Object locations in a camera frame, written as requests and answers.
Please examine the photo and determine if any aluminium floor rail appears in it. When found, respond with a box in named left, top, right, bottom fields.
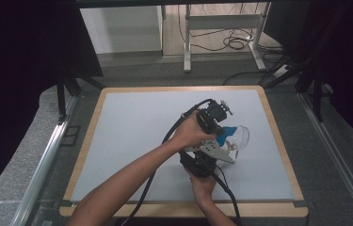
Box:
left=317, top=118, right=353, bottom=205
left=297, top=91, right=353, bottom=226
left=8, top=93, right=80, bottom=226

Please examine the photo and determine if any person's left hand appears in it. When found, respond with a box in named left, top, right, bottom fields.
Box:
left=170, top=109, right=218, bottom=153

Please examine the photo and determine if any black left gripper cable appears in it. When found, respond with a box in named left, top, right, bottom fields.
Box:
left=121, top=97, right=217, bottom=226

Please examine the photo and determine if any white metal desk frame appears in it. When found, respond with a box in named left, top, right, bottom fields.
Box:
left=183, top=2, right=273, bottom=74

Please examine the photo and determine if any white cabinet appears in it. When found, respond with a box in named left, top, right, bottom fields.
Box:
left=79, top=5, right=164, bottom=56

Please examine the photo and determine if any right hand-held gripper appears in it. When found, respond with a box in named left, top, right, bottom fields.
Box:
left=179, top=142, right=237, bottom=179

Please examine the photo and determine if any black corner tape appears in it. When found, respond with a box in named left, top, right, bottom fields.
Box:
left=53, top=199, right=73, bottom=209

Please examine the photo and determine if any black floor cable bundle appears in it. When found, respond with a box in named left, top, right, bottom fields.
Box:
left=177, top=3, right=285, bottom=88

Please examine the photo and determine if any white power strip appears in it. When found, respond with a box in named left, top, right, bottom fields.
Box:
left=272, top=63, right=289, bottom=78

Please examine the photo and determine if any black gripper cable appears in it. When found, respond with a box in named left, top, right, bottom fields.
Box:
left=121, top=97, right=217, bottom=226
left=209, top=169, right=243, bottom=226

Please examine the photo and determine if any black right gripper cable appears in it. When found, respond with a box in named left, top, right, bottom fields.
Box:
left=209, top=169, right=243, bottom=226

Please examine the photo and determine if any person's right hand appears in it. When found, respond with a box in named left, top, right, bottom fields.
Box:
left=185, top=169, right=218, bottom=205

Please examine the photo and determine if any dark curtain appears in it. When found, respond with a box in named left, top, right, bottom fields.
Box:
left=0, top=0, right=104, bottom=209
left=302, top=0, right=353, bottom=153

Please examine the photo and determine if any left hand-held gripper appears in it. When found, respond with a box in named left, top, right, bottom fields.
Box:
left=195, top=99, right=233, bottom=137

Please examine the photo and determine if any black metal stand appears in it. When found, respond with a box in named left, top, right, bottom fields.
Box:
left=258, top=52, right=327, bottom=123
left=56, top=67, right=106, bottom=123

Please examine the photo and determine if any blue and white pouch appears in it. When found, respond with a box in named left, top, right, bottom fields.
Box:
left=215, top=125, right=239, bottom=148

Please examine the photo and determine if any wooden framed white work board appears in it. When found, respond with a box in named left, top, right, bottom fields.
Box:
left=69, top=89, right=297, bottom=203

